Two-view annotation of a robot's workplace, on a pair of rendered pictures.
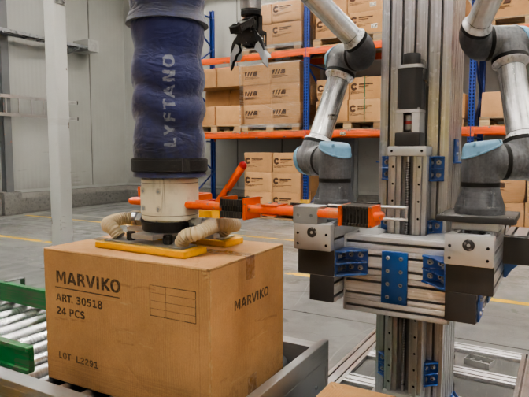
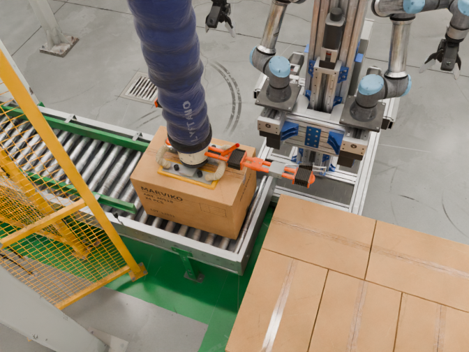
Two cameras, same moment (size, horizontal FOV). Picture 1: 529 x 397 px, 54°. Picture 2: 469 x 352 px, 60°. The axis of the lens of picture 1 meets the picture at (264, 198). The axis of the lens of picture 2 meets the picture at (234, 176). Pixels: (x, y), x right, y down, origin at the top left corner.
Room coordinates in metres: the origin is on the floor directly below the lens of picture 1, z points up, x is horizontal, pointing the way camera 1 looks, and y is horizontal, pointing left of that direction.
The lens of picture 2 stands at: (0.17, 0.19, 2.76)
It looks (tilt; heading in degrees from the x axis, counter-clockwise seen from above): 55 degrees down; 355
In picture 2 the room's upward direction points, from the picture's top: 6 degrees counter-clockwise
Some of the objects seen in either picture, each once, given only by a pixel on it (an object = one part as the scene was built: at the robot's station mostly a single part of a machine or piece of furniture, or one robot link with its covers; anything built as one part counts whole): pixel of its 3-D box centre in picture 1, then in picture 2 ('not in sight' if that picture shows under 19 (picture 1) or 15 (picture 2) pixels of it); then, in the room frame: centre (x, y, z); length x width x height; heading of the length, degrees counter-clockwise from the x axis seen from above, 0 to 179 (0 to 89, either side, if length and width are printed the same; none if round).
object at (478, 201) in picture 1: (479, 197); (364, 105); (1.66, -0.69, 1.09); 0.15 x 0.15 x 0.10
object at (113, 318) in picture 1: (166, 309); (197, 182); (1.57, 0.30, 0.75); 0.60 x 0.40 x 0.40; 61
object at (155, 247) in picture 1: (149, 242); (188, 172); (1.49, 0.33, 0.97); 0.34 x 0.10 x 0.05; 60
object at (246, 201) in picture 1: (239, 207); (236, 158); (1.44, 0.07, 1.08); 0.10 x 0.08 x 0.06; 150
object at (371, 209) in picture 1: (359, 215); (302, 177); (1.26, -0.23, 1.08); 0.08 x 0.07 x 0.05; 60
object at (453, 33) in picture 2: not in sight; (456, 29); (1.38, -0.82, 1.74); 0.08 x 0.08 x 0.05
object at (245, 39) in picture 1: (252, 30); (219, 6); (1.89, 0.04, 1.66); 0.09 x 0.08 x 0.12; 150
